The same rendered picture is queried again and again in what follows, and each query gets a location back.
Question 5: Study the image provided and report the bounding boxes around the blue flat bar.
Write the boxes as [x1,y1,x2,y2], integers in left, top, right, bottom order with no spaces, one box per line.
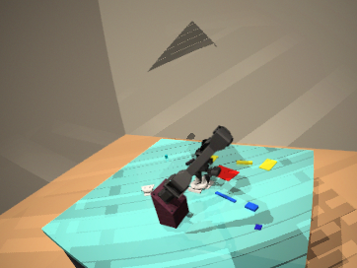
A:
[215,191,236,203]

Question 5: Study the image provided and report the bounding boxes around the blue rectangular block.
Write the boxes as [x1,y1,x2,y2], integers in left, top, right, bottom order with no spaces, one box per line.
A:
[245,202,258,211]

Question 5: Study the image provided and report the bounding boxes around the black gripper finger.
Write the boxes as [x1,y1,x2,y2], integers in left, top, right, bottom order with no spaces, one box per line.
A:
[195,171,202,182]
[206,174,212,183]

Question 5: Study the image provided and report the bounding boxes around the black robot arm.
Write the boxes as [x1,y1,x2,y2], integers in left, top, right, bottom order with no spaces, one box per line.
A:
[158,125,233,204]

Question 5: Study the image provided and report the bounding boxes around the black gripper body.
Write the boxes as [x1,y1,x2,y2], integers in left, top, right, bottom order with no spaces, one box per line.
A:
[197,163,222,177]

